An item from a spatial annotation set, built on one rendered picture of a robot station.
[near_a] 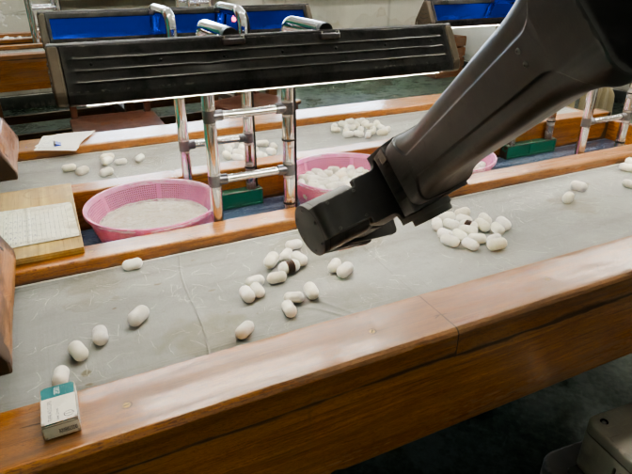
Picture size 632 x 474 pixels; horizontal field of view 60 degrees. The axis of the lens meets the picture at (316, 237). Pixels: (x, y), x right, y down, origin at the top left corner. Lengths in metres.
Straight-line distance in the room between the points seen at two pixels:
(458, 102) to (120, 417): 0.48
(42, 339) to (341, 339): 0.41
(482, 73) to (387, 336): 0.49
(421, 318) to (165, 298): 0.39
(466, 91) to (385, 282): 0.60
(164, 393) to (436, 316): 0.37
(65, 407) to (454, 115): 0.49
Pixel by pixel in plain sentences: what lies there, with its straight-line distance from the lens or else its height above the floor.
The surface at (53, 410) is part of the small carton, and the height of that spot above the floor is 0.78.
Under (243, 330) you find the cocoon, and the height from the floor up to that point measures 0.76.
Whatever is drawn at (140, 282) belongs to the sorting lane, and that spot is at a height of 0.74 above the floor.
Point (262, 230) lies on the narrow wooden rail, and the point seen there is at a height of 0.75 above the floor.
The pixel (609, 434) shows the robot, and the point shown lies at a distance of 1.12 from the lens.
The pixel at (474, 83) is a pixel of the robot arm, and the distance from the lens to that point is 0.31.
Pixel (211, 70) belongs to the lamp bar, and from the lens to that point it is 0.79.
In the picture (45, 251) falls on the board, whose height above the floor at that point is 0.78.
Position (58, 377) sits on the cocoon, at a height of 0.76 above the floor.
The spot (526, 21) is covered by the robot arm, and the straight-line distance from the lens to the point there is 0.26.
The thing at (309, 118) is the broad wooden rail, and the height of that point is 0.76.
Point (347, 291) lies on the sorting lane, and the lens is 0.87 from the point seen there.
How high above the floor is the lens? 1.20
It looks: 27 degrees down
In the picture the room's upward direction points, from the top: straight up
